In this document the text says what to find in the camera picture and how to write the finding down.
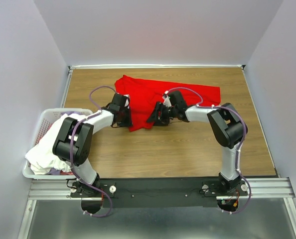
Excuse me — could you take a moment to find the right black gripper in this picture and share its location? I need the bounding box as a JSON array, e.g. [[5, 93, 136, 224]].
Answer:
[[146, 101, 177, 126]]

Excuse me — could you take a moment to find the red t shirt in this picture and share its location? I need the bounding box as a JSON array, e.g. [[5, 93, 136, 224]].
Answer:
[[115, 75, 221, 132]]

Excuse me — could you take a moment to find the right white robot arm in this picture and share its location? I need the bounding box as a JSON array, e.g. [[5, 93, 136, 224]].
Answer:
[[147, 87, 248, 195]]

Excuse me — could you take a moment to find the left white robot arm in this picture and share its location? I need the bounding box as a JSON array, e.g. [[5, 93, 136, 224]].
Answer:
[[52, 93, 132, 197]]

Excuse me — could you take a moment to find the white laundry basket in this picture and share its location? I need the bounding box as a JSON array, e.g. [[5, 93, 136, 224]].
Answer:
[[22, 108, 93, 180]]

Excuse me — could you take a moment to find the white t shirt in basket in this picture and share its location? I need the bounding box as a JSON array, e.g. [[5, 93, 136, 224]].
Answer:
[[25, 113, 86, 176]]

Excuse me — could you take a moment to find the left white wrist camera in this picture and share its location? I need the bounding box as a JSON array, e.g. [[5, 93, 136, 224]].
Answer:
[[124, 95, 130, 107]]

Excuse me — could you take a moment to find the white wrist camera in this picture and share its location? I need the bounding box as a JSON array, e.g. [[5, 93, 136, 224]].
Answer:
[[162, 95, 172, 108], [124, 95, 130, 107]]

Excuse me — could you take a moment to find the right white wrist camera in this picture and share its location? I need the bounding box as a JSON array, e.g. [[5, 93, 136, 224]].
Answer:
[[162, 95, 172, 108]]

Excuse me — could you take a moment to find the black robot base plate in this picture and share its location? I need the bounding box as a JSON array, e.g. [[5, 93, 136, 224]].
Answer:
[[70, 177, 248, 216]]

